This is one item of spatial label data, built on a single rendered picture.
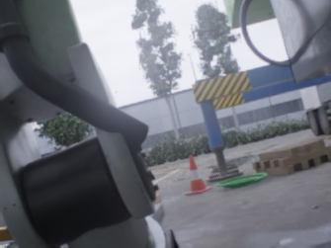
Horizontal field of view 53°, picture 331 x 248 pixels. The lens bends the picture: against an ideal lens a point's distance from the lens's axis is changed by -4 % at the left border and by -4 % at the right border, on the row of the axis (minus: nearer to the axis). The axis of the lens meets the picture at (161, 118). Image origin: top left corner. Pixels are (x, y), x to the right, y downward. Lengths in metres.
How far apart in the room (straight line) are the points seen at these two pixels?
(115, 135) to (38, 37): 0.17
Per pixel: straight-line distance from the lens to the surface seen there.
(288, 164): 4.41
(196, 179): 4.69
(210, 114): 5.61
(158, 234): 0.59
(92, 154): 0.44
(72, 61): 0.46
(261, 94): 7.54
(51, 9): 0.53
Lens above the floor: 0.54
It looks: 7 degrees up
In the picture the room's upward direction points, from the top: 13 degrees counter-clockwise
